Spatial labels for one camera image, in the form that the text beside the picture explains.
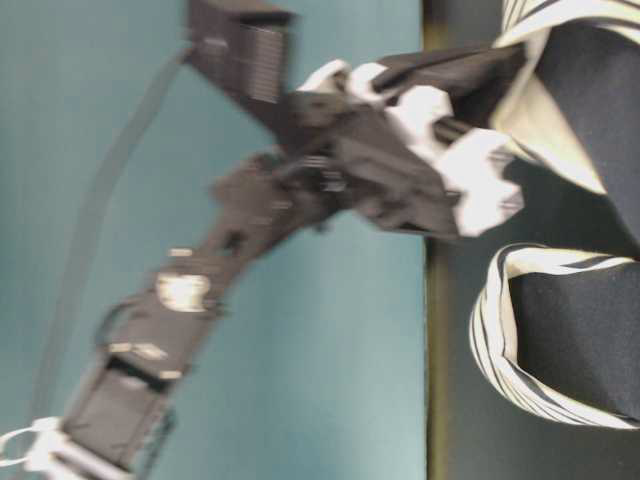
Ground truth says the striped slipper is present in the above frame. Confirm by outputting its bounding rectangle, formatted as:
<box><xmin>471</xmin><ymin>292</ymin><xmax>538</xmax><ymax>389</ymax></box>
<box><xmin>373</xmin><ymin>1</ymin><xmax>639</xmax><ymax>210</ymax></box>
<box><xmin>469</xmin><ymin>244</ymin><xmax>639</xmax><ymax>430</ymax></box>

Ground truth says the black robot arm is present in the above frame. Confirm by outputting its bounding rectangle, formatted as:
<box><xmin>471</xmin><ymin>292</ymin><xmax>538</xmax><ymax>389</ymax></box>
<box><xmin>1</xmin><ymin>46</ymin><xmax>524</xmax><ymax>479</ymax></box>

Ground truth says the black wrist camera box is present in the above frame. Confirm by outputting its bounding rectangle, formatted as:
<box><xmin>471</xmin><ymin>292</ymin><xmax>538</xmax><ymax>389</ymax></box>
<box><xmin>186</xmin><ymin>1</ymin><xmax>296</xmax><ymax>104</ymax></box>

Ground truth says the grey cable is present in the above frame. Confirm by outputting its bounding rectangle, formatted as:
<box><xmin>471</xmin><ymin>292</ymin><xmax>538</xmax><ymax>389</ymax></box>
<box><xmin>27</xmin><ymin>42</ymin><xmax>201</xmax><ymax>426</ymax></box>

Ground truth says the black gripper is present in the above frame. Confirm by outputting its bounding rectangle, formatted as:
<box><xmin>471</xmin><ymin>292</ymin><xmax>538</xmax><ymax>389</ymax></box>
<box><xmin>272</xmin><ymin>59</ymin><xmax>524</xmax><ymax>239</ymax></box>

